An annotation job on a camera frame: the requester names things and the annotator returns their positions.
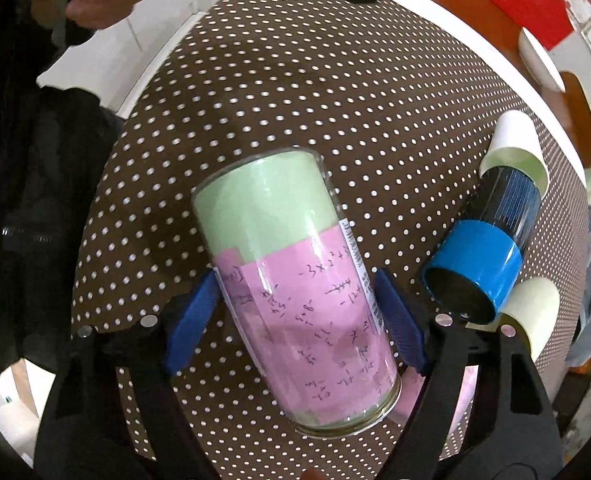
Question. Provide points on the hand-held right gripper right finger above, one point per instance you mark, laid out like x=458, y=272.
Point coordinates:
x=401, y=321

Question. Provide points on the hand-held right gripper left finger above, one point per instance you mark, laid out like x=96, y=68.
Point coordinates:
x=191, y=321

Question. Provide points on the clear cup with green pink paper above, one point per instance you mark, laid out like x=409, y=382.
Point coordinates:
x=295, y=280

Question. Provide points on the blue and black cup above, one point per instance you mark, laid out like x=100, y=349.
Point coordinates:
x=480, y=265

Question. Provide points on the brown polka dot tablecloth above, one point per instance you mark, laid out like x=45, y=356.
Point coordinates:
x=300, y=75

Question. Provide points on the black jacket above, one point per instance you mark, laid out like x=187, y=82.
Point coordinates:
x=30, y=185

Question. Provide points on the white bowl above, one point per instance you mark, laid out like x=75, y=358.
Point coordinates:
x=540, y=60

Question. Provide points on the brown wooden chair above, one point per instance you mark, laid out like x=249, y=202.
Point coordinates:
x=578, y=115

